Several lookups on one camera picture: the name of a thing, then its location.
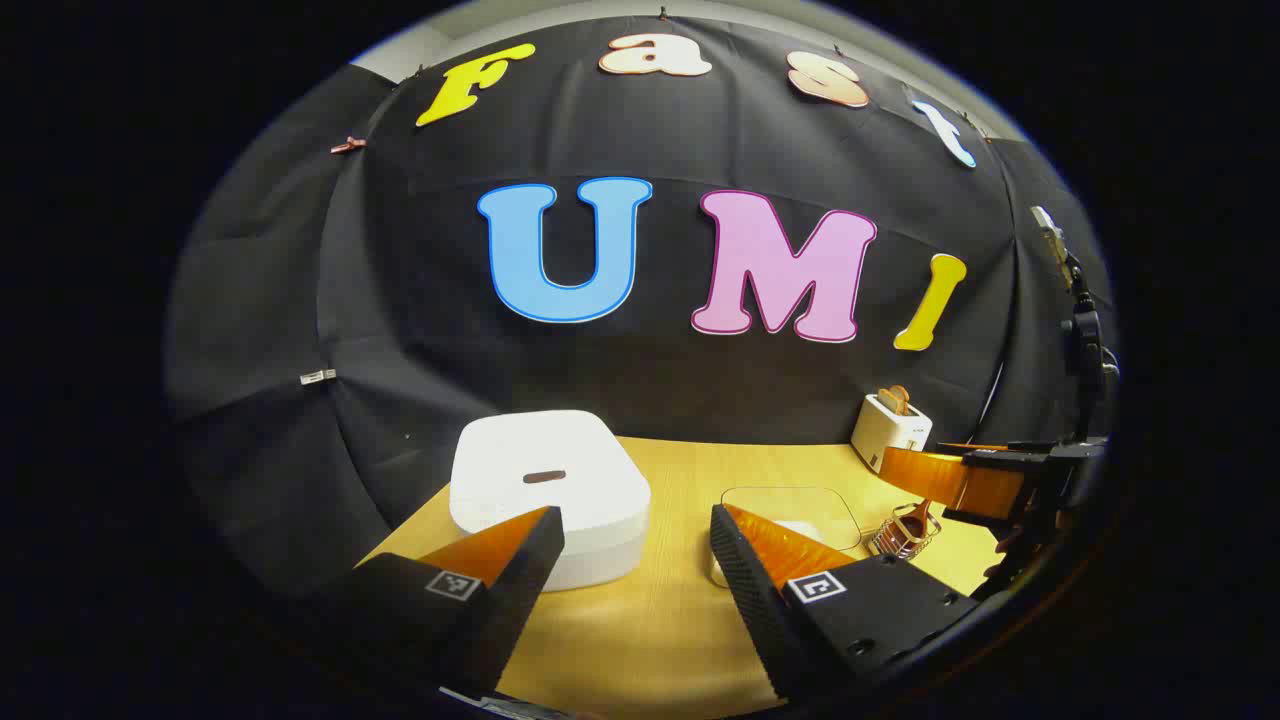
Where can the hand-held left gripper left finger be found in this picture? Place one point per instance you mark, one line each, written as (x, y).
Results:
(520, 590)

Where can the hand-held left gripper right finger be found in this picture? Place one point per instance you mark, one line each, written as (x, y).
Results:
(750, 590)

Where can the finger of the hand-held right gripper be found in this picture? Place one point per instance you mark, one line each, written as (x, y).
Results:
(960, 480)

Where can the brown wooden spoon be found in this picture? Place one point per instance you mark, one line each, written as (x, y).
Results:
(912, 520)

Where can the white rice cooker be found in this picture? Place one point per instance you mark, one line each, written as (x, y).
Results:
(540, 445)

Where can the white toaster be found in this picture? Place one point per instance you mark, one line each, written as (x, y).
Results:
(885, 435)

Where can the brown toast slice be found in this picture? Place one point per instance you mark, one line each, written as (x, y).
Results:
(902, 398)
(886, 402)

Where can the clear glass tray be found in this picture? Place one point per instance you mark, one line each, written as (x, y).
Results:
(800, 500)

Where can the silver cloth clip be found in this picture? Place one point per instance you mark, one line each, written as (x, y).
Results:
(317, 377)

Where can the copper cloth clip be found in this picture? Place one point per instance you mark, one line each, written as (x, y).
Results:
(348, 145)

